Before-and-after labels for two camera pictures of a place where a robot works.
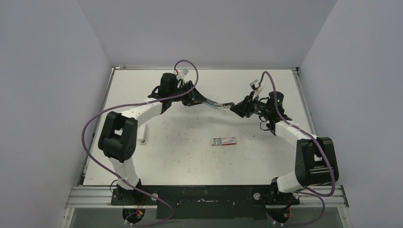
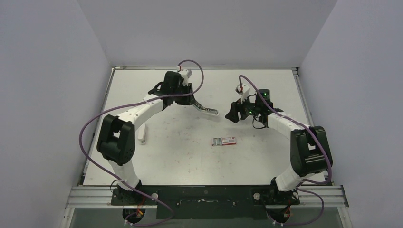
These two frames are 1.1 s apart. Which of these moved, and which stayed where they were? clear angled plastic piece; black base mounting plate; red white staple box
Moved: clear angled plastic piece
Stayed: black base mounting plate; red white staple box
